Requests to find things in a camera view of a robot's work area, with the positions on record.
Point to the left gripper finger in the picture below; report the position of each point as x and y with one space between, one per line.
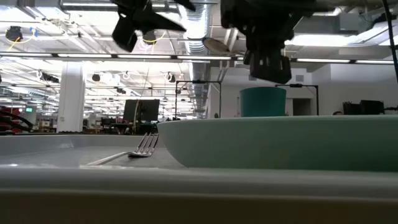
188 3
136 23

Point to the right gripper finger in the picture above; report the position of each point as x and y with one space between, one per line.
270 70

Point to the dark green cup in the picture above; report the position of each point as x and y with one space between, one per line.
262 102

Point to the light green plate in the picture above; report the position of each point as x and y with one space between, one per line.
280 143

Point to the grey plastic tray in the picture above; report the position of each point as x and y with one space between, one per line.
199 179

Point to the long ceiling light strip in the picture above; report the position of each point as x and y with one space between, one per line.
323 60
84 56

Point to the person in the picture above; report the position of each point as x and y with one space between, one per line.
337 113

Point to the black background monitor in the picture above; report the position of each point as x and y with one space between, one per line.
146 110

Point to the white building column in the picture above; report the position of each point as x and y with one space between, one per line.
71 96

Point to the black background equipment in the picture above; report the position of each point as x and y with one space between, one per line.
370 107

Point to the silver ventilation duct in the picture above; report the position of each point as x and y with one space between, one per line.
197 28

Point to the black metal stand frame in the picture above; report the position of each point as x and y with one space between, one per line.
295 85

